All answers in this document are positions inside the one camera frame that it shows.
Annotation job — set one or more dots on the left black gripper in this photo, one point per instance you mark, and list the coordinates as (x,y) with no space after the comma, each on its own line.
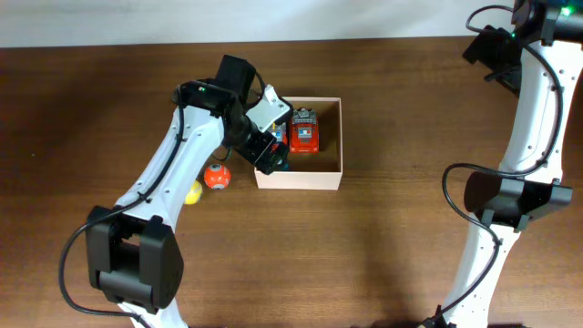
(261,157)

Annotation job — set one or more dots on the red truck with yellow crane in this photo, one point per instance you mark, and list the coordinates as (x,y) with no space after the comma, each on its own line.
(280,132)

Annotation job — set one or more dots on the red toy fire truck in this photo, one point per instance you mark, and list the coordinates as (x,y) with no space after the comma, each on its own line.
(304,131)

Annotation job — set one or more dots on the orange-red toy ball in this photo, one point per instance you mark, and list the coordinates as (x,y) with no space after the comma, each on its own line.
(217,177)

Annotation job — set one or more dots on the yellow toy ball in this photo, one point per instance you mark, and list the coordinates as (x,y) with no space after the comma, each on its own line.
(194,194)

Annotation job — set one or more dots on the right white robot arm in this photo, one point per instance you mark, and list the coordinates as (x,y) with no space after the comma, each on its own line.
(540,61)

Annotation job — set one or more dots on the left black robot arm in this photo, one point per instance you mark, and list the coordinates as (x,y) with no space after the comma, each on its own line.
(132,253)

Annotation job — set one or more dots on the pink cardboard box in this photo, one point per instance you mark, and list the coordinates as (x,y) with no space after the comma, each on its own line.
(313,171)

